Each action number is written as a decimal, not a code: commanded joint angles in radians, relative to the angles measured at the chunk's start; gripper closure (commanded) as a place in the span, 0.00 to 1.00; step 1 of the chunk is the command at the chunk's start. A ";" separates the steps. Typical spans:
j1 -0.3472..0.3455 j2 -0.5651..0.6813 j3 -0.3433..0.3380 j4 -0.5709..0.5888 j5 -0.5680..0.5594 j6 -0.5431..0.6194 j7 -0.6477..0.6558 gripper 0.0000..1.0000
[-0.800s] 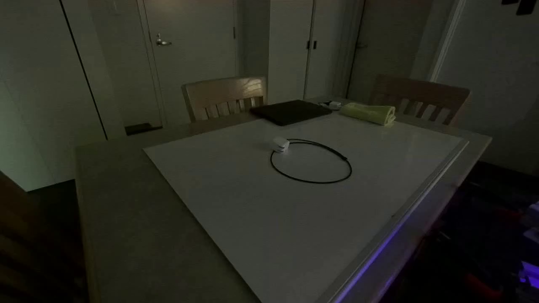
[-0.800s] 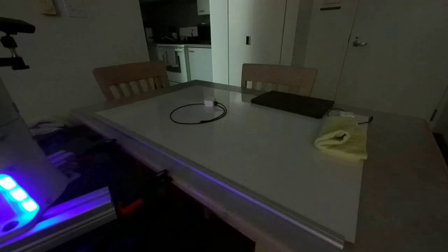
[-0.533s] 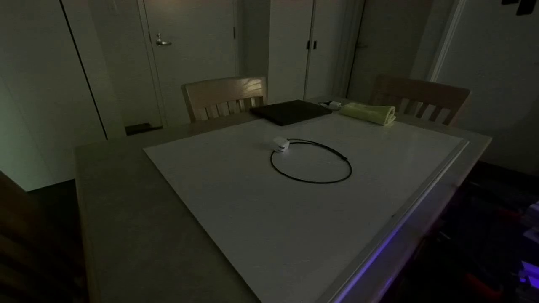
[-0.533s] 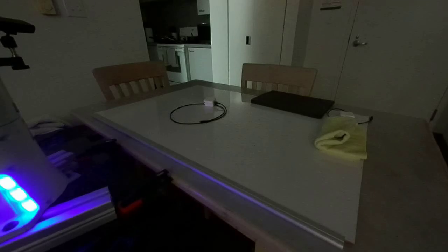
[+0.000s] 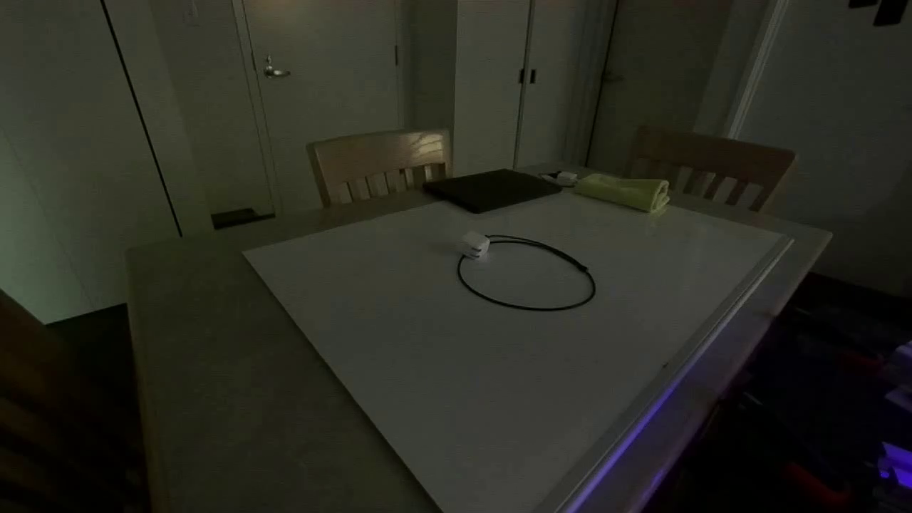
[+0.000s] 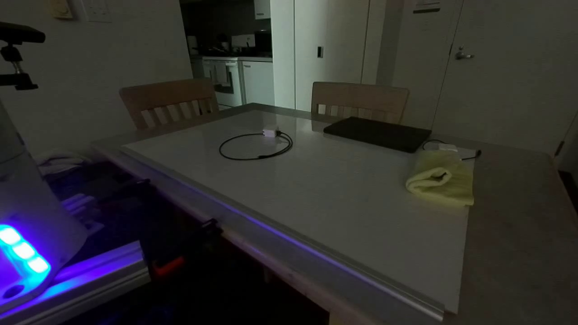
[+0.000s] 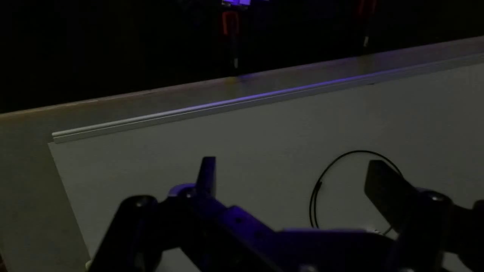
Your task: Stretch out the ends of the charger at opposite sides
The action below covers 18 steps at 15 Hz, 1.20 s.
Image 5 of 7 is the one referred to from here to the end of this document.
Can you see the black laptop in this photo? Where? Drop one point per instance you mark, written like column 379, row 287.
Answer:
column 491, row 189

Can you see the small white adapter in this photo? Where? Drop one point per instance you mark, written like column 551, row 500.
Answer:
column 566, row 176

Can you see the brown wooden chair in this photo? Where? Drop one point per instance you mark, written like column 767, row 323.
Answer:
column 712, row 167

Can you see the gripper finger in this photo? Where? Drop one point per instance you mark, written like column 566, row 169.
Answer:
column 887, row 8

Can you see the white closet doors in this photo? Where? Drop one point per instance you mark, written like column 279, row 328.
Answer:
column 516, row 82

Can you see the white door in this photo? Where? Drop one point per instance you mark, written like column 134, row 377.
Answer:
column 324, row 100

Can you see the white board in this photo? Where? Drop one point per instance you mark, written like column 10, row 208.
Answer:
column 499, row 342

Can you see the yellow-green folded cloth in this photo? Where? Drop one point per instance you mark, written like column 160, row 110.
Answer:
column 627, row 191

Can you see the light wooden chair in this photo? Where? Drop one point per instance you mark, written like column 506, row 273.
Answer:
column 377, row 167

